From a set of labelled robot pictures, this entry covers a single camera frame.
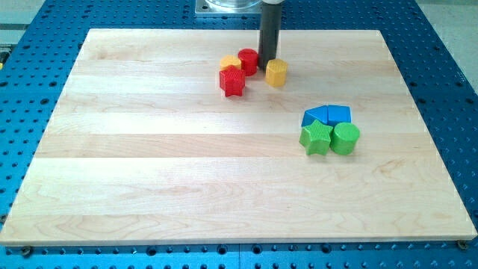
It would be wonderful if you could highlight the yellow hexagon block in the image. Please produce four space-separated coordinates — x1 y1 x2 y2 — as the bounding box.
265 59 288 87

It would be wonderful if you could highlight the red star block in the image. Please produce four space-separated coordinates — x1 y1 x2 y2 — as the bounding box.
219 66 246 97

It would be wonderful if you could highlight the yellow pentagon block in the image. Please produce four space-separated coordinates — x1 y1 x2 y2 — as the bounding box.
220 55 242 70

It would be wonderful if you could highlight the green star block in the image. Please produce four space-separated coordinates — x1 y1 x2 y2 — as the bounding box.
299 120 333 155

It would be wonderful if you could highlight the red cylinder block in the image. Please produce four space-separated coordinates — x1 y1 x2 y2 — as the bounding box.
238 49 258 76

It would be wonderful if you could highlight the wooden board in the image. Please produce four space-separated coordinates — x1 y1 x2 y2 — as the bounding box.
1 28 477 246

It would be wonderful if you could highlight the blue triangle block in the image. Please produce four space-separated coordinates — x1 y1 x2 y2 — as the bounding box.
301 105 328 127

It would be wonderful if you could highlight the blue cube block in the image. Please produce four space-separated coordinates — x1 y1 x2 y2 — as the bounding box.
327 105 352 126

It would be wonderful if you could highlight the green cylinder block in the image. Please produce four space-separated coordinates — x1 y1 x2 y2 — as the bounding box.
330 122 360 155

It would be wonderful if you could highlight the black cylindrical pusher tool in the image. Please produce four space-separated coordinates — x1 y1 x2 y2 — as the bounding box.
258 0 284 70

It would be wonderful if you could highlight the blue perforated table plate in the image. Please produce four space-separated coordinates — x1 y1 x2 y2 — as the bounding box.
1 0 477 268

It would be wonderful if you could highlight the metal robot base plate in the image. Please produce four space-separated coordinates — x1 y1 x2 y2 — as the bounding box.
195 0 261 15

